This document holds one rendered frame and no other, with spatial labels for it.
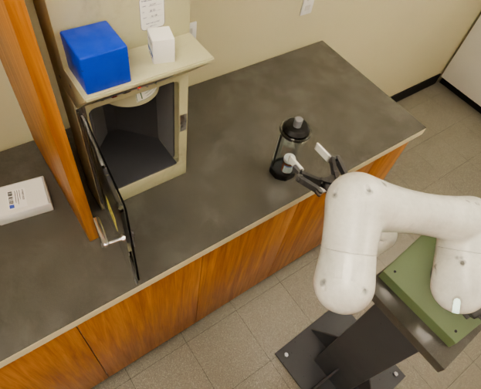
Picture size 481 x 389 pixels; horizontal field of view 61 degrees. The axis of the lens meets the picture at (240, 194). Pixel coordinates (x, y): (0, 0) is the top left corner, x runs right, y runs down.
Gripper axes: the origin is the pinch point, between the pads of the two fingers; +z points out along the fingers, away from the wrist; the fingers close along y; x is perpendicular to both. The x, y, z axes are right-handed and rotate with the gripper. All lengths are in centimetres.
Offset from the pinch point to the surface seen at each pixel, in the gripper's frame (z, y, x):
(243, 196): 5.1, 19.2, 17.5
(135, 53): 21, 48, -39
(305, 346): -41, -4, 110
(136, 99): 26, 47, -22
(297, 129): 6.4, 0.7, -6.7
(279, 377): -45, 16, 112
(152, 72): 13, 48, -39
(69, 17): 23, 61, -50
